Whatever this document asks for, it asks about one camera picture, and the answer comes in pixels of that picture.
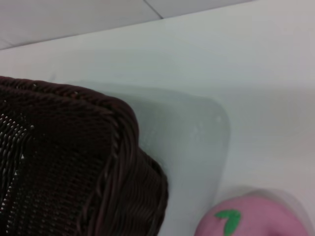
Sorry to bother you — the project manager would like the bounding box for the pink toy peach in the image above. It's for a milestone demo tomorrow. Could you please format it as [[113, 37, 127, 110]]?
[[194, 188, 315, 236]]

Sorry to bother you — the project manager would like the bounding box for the dark brown woven basket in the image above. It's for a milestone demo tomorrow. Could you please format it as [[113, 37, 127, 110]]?
[[0, 75, 169, 236]]

